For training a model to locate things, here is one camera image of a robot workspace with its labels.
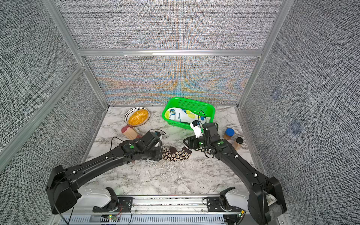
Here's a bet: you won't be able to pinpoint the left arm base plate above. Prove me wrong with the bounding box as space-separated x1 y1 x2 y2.
92 197 134 213

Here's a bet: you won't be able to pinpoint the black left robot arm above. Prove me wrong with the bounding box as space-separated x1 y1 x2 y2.
46 131 162 215

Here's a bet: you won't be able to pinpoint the aluminium front rail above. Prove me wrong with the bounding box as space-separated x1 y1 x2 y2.
47 194 290 217

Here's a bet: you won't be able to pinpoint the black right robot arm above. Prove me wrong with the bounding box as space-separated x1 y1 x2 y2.
183 120 287 225

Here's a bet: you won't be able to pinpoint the white sock yellow dots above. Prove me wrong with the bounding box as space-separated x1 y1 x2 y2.
165 107 211 123

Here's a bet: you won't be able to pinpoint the green plastic basket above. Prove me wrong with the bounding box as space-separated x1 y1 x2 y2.
162 97 216 130

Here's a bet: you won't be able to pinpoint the jar with blue lid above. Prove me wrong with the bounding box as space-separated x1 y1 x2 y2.
223 128 235 140

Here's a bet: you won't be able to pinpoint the pink tan striped sock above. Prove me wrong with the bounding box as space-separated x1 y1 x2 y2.
121 125 142 140

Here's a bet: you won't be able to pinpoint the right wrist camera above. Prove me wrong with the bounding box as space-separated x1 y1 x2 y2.
190 120 203 138

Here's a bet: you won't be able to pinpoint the patterned bowl with orange food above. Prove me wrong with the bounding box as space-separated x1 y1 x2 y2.
124 107 151 127

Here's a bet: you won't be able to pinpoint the dark floral sock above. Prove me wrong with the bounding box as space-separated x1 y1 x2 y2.
161 146 209 162

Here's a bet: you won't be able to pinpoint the jar with black lid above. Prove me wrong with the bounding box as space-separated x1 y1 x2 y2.
232 137 244 151

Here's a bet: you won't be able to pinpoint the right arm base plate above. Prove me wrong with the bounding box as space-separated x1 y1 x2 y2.
202 196 243 212

